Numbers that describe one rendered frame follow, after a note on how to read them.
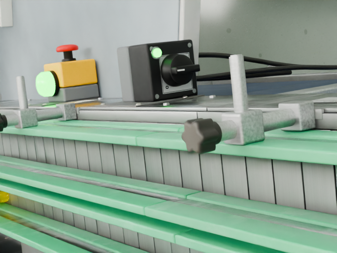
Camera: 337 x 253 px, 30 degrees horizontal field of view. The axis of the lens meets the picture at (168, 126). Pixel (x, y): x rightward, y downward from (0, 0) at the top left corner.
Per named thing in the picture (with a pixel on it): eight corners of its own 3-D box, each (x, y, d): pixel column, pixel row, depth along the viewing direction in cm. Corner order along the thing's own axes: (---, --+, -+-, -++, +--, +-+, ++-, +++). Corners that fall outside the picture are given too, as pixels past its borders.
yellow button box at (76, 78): (83, 97, 118) (47, 102, 114) (78, 57, 117) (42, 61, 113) (102, 97, 112) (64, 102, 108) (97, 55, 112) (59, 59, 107)
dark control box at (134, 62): (168, 95, 96) (121, 103, 91) (163, 43, 95) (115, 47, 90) (202, 95, 89) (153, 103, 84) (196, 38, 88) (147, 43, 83)
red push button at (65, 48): (54, 65, 113) (51, 46, 112) (73, 63, 115) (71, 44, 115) (63, 64, 110) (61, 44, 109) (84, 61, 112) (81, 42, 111)
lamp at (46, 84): (49, 96, 113) (34, 98, 111) (46, 71, 112) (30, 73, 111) (60, 95, 109) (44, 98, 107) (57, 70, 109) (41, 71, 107)
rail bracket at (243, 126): (292, 127, 59) (177, 152, 51) (285, 48, 58) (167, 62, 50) (326, 128, 55) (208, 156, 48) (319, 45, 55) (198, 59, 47)
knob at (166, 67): (188, 84, 88) (203, 84, 85) (162, 88, 85) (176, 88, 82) (184, 52, 87) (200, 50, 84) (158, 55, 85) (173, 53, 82)
